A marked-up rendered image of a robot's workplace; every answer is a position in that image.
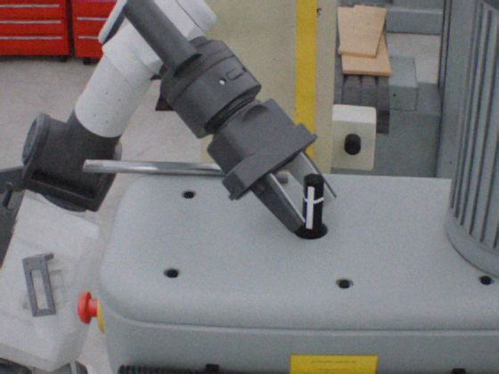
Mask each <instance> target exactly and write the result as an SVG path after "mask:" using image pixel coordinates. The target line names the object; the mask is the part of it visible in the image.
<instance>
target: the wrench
mask: <svg viewBox="0 0 499 374"><path fill-rule="evenodd" d="M83 172H85V173H112V174H139V175H140V174H167V175H224V176H225V173H224V172H223V171H222V170H221V168H220V167H219V166H218V165H217V163H200V162H170V161H113V160H86V162H85V164H84V166H83ZM274 177H275V179H276V180H277V182H278V183H288V174H285V173H277V174H275V175H274Z"/></svg>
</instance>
